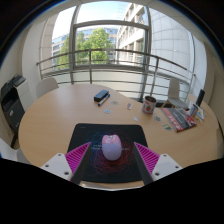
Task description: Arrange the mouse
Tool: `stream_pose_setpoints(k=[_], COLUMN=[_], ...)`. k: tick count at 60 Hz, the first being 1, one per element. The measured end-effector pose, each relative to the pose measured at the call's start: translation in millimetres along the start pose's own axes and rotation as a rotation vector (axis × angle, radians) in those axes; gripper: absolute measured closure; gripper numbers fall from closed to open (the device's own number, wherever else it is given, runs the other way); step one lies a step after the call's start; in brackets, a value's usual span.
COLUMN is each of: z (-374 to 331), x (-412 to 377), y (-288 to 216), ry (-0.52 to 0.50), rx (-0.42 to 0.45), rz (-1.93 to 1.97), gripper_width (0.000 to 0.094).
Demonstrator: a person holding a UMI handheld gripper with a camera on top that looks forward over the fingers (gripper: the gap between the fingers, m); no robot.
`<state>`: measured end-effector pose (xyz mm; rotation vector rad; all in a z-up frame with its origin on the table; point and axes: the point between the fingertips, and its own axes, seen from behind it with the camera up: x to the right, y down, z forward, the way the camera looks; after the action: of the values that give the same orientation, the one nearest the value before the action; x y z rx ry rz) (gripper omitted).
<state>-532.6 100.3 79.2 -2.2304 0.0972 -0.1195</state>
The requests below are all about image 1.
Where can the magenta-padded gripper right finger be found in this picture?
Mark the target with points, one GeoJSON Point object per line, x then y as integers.
{"type": "Point", "coordinates": [165, 165]}

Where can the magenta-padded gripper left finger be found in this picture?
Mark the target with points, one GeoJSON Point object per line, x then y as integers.
{"type": "Point", "coordinates": [58, 165]}

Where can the pink and lilac computer mouse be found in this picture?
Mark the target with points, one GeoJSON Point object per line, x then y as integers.
{"type": "Point", "coordinates": [111, 148]}

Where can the black mouse pad red print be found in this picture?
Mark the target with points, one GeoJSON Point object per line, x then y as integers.
{"type": "Point", "coordinates": [100, 133]}

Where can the small sticker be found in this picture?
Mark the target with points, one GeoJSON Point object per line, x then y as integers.
{"type": "Point", "coordinates": [115, 103]}
{"type": "Point", "coordinates": [167, 127]}
{"type": "Point", "coordinates": [157, 118]}
{"type": "Point", "coordinates": [129, 106]}
{"type": "Point", "coordinates": [135, 118]}
{"type": "Point", "coordinates": [107, 111]}

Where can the red and blue magazine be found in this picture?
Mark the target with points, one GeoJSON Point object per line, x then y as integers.
{"type": "Point", "coordinates": [179, 119]}

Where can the white plastic chair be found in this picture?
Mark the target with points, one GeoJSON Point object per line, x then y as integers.
{"type": "Point", "coordinates": [175, 91]}
{"type": "Point", "coordinates": [46, 87]}
{"type": "Point", "coordinates": [10, 151]}

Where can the blue and white printed can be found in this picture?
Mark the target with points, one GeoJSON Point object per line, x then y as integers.
{"type": "Point", "coordinates": [193, 110]}

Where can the light coloured printed booklet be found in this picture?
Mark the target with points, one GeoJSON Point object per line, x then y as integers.
{"type": "Point", "coordinates": [200, 114]}

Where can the black cylinder speaker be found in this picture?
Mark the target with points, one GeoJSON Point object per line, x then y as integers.
{"type": "Point", "coordinates": [200, 97]}

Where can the black and white office printer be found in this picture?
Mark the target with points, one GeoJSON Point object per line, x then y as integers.
{"type": "Point", "coordinates": [11, 103]}

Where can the blue marker pen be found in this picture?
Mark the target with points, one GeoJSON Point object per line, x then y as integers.
{"type": "Point", "coordinates": [104, 100]}

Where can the black whiteboard eraser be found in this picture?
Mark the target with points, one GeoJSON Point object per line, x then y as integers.
{"type": "Point", "coordinates": [101, 95]}

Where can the metal balcony railing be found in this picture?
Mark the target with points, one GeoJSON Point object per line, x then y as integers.
{"type": "Point", "coordinates": [113, 51]}

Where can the green tree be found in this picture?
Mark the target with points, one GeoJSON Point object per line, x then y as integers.
{"type": "Point", "coordinates": [96, 45]}

